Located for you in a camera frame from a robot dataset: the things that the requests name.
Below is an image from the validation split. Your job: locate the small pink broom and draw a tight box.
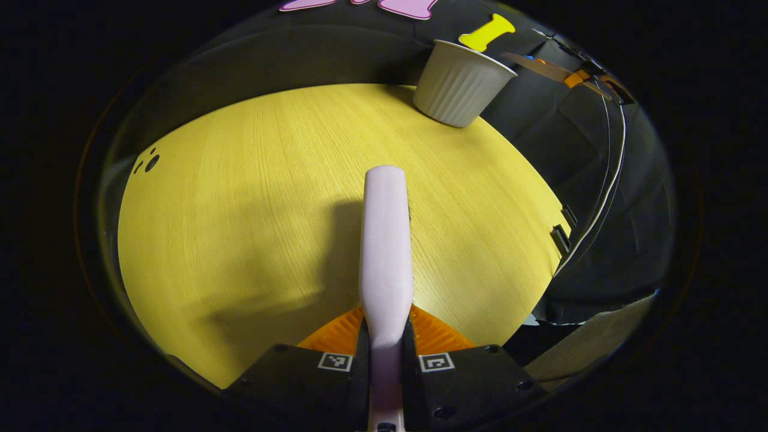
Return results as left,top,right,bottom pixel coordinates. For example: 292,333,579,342
358,165,415,432

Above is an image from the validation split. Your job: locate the white cable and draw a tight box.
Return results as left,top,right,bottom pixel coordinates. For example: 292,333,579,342
555,96,628,277

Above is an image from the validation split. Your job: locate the white ribbed garbage bin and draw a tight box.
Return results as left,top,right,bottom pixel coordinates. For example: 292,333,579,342
412,40,518,128

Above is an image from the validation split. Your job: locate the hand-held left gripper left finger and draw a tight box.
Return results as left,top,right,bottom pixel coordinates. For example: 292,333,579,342
222,306,370,432

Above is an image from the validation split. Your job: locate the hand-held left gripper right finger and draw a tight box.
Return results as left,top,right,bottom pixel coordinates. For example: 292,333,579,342
401,304,547,432

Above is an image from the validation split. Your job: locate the grey plastic dustpan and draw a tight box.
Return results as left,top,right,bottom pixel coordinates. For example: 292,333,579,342
501,52,613,101

